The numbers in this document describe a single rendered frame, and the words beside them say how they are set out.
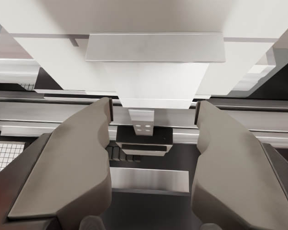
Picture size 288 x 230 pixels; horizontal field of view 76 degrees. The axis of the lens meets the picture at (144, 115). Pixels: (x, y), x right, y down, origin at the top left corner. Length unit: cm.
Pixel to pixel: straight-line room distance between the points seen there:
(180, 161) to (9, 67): 59
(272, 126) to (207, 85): 35
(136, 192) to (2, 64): 21
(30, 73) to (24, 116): 27
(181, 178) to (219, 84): 10
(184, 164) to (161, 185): 52
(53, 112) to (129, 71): 37
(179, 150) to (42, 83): 57
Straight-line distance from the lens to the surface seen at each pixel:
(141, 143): 39
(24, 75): 30
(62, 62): 18
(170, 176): 20
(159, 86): 19
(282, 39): 38
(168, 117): 45
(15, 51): 27
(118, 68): 16
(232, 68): 17
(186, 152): 72
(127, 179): 20
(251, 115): 52
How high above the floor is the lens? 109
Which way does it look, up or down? 19 degrees down
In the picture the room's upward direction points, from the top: 177 degrees counter-clockwise
